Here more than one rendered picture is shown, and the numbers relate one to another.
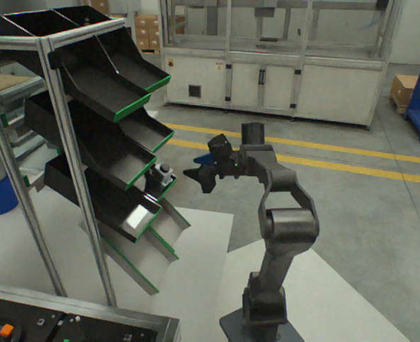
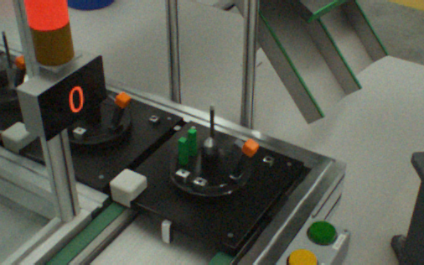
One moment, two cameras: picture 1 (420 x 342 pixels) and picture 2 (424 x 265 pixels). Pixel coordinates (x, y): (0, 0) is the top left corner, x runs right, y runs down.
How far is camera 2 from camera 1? 0.41 m
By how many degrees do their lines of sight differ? 18
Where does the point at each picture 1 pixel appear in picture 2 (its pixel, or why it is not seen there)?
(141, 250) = (306, 59)
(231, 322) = not seen: outside the picture
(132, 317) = (276, 146)
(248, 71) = not seen: outside the picture
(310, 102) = not seen: outside the picture
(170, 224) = (354, 46)
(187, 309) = (355, 174)
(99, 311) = (230, 129)
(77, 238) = (198, 58)
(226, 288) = not seen: outside the picture
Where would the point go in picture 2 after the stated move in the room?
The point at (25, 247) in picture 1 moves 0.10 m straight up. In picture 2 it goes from (124, 54) to (121, 19)
